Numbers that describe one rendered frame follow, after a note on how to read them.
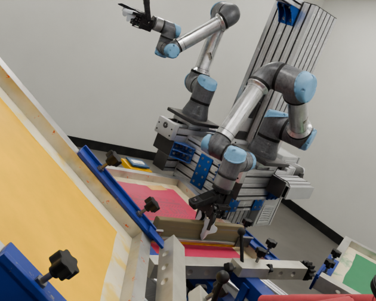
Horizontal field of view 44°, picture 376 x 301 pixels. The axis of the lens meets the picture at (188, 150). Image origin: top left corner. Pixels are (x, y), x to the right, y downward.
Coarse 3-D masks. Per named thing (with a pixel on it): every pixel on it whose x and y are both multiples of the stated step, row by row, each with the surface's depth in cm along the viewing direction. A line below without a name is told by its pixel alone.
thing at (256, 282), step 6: (234, 276) 152; (234, 282) 152; (240, 282) 150; (246, 282) 147; (252, 282) 147; (258, 282) 148; (252, 288) 145; (258, 288) 144; (264, 288) 146; (246, 294) 147; (252, 294) 145; (258, 294) 143; (264, 294) 142; (270, 294) 144; (252, 300) 144
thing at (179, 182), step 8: (112, 168) 214; (120, 168) 218; (120, 176) 217; (128, 176) 219; (136, 176) 222; (144, 176) 224; (152, 176) 226; (160, 176) 229; (168, 176) 234; (168, 184) 233; (176, 184) 236; (184, 184) 232; (184, 192) 230; (192, 192) 225; (248, 248) 189; (256, 256) 185
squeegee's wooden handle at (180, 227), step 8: (160, 216) 164; (160, 224) 162; (168, 224) 164; (176, 224) 166; (184, 224) 168; (192, 224) 170; (200, 224) 172; (216, 224) 177; (224, 224) 180; (232, 224) 183; (240, 224) 186; (168, 232) 166; (176, 232) 168; (184, 232) 170; (192, 232) 172; (200, 232) 174; (216, 232) 178; (224, 232) 180; (232, 232) 183; (224, 240) 182; (232, 240) 184
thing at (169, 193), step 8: (152, 192) 214; (160, 192) 218; (168, 192) 222; (176, 192) 226; (184, 208) 210; (192, 208) 214; (192, 216) 205; (200, 248) 177; (208, 248) 180; (216, 248) 182; (224, 248) 185; (232, 248) 188; (208, 256) 173; (216, 256) 176; (224, 256) 178; (232, 256) 181
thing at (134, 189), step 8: (120, 184) 209; (128, 184) 213; (136, 184) 217; (128, 192) 203; (136, 192) 207; (144, 192) 211; (184, 248) 172; (192, 248) 174; (192, 256) 168; (200, 256) 171
